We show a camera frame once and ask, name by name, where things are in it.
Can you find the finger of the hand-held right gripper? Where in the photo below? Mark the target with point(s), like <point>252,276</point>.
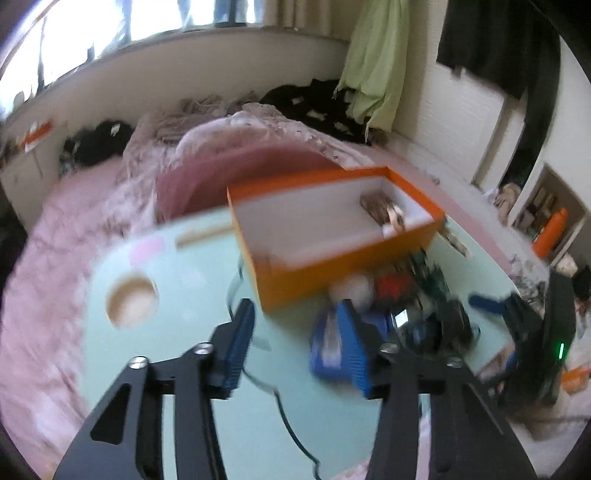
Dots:
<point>489,305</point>

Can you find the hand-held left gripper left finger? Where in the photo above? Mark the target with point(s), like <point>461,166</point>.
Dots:
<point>238,350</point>

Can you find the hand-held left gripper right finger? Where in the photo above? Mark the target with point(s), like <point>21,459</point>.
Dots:
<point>358,350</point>

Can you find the blue box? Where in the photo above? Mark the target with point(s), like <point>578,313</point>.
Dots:
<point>325,341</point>

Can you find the black item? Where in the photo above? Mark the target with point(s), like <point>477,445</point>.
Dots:
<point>448,323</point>

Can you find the white fluffy pouch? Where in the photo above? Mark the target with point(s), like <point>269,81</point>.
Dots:
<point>353,288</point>

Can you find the dark box with red emblem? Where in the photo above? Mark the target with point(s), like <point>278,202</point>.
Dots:
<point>392,286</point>

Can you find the orange cardboard box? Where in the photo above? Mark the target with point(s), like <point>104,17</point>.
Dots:
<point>295,277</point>

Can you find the brown patterned item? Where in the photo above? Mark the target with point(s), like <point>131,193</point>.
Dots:
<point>383,210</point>

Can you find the green cartoon desktop table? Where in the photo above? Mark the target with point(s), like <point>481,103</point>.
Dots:
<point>184,300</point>

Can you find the crumpled patterned cloth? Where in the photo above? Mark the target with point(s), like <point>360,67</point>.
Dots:
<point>452,240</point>

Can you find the orange bottle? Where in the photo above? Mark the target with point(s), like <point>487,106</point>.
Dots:
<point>549,233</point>

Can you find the beige cloth heap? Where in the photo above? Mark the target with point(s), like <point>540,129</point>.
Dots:
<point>508,196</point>

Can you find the white shelf unit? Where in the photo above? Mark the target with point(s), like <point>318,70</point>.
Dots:
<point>526,196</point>

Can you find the dark pink cushion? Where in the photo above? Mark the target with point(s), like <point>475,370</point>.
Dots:
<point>221,180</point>

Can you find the white louvered door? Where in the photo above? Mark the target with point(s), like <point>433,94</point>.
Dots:
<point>452,124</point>

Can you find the beige clothes pile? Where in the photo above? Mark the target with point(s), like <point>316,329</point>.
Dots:
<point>198,108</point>

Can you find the black striped clothes pile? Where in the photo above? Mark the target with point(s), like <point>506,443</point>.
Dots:
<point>99,138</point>

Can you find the black hanging garment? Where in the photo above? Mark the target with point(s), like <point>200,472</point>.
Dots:
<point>489,46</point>

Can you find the green hanging cloth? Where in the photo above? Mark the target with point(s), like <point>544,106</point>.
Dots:
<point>374,69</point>

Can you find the white drawer cabinet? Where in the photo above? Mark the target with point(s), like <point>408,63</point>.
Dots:
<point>23,170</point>

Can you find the small orange box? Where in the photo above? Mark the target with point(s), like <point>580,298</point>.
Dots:
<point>39,131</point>

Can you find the window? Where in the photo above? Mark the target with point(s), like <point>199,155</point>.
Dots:
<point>138,27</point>

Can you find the beige curtain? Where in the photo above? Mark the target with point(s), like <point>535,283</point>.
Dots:
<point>304,16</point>

